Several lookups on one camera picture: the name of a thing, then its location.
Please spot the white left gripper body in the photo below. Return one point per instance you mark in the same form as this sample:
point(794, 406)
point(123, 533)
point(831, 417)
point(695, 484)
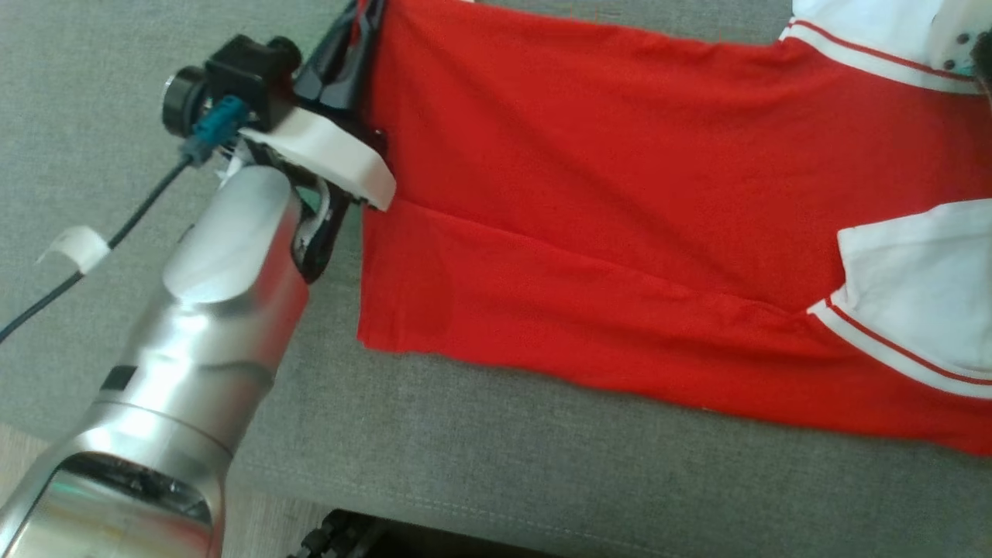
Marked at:
point(333, 151)

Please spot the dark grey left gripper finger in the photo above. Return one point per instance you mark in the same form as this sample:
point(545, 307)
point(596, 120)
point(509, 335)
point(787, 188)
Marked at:
point(325, 62)
point(366, 54)

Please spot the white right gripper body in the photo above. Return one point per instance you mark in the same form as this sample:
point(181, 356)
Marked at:
point(961, 31)

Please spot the red shirt with white sleeves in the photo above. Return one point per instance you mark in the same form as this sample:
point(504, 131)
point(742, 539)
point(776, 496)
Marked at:
point(620, 232)

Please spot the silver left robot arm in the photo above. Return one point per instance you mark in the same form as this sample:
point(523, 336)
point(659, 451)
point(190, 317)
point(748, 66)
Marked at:
point(201, 325)

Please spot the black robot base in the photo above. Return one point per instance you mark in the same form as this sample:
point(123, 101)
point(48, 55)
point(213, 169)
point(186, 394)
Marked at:
point(387, 539)

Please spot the large grey fabric sofa ottoman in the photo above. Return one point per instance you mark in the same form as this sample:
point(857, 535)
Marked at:
point(542, 480)

